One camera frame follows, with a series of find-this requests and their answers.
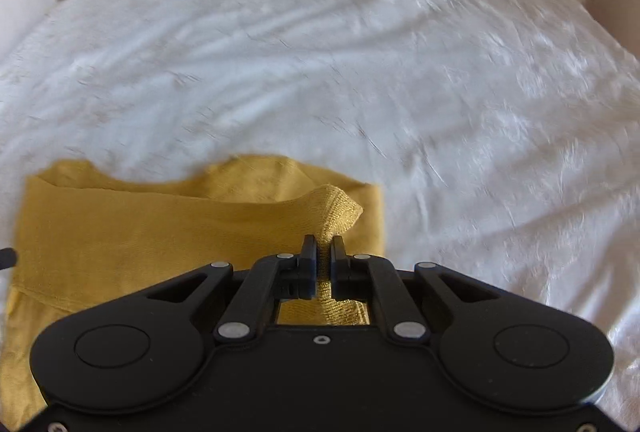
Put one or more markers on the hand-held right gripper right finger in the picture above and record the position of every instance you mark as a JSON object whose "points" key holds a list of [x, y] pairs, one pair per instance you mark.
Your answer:
{"points": [[336, 262]]}

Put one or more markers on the yellow knitted top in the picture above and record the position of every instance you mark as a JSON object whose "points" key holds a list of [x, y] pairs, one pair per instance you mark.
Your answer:
{"points": [[125, 237]]}

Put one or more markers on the bed with white bedspread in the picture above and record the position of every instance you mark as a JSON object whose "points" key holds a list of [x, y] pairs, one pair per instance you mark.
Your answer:
{"points": [[320, 61]]}

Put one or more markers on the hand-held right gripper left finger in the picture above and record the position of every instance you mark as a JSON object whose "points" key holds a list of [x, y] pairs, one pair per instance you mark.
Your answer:
{"points": [[310, 262]]}

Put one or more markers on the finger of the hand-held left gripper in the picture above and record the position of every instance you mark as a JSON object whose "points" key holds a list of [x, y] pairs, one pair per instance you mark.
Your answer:
{"points": [[7, 258]]}

